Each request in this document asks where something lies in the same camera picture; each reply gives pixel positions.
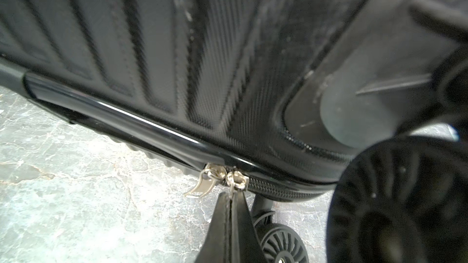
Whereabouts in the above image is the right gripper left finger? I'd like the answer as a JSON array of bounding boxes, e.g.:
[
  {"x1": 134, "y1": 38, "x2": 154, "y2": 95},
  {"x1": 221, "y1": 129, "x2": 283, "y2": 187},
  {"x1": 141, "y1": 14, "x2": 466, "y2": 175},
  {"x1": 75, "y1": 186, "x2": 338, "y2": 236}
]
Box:
[{"x1": 195, "y1": 192, "x2": 232, "y2": 263}]

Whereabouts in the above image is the black hard-shell suitcase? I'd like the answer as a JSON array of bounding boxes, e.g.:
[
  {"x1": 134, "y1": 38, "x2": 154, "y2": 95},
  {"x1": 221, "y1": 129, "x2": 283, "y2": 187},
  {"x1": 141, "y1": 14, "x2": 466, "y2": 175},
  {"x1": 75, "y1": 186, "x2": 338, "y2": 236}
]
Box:
[{"x1": 1, "y1": 0, "x2": 468, "y2": 263}]

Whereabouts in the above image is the silver zipper pull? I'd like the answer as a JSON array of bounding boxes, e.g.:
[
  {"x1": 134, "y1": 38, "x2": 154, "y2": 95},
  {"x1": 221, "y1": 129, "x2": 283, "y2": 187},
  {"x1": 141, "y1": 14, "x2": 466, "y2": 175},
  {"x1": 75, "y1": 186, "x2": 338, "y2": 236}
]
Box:
[
  {"x1": 184, "y1": 163, "x2": 227, "y2": 198},
  {"x1": 225, "y1": 170, "x2": 250, "y2": 196}
]

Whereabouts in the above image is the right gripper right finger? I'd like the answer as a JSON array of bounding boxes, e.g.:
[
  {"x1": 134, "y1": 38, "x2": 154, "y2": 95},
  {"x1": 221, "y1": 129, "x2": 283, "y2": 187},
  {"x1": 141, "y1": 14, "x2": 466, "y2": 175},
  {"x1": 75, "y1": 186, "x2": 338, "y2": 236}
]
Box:
[{"x1": 230, "y1": 191, "x2": 267, "y2": 263}]

